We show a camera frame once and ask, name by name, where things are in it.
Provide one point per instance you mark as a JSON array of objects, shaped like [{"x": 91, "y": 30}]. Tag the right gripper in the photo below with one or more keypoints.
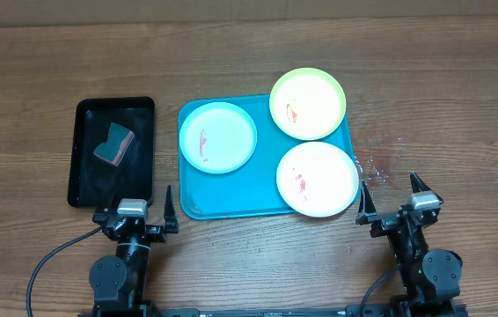
[{"x": 387, "y": 221}]

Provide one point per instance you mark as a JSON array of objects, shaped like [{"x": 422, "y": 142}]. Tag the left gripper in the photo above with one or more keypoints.
[{"x": 156, "y": 233}]

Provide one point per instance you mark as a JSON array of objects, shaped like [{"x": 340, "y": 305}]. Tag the white plate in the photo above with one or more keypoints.
[{"x": 317, "y": 179}]

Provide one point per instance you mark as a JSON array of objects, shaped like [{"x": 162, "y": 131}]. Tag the light blue plate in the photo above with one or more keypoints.
[{"x": 218, "y": 137}]

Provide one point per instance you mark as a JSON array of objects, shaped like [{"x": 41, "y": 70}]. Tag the green and pink sponge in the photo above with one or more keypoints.
[{"x": 113, "y": 150}]

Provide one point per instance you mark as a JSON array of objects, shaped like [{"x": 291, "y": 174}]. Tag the yellow-green plate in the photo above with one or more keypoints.
[{"x": 307, "y": 104}]

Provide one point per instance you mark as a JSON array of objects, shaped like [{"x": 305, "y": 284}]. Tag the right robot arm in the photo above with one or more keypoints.
[{"x": 430, "y": 277}]

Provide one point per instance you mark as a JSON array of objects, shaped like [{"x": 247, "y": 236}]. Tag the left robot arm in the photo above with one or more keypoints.
[{"x": 118, "y": 281}]

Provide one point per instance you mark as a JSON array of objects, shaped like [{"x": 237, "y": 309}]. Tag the teal serving tray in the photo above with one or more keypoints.
[{"x": 251, "y": 189}]

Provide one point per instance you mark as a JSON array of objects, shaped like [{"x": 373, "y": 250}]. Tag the black rectangular tray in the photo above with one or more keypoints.
[{"x": 94, "y": 183}]

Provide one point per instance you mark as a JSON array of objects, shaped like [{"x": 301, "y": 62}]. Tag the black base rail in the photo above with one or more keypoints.
[{"x": 271, "y": 312}]

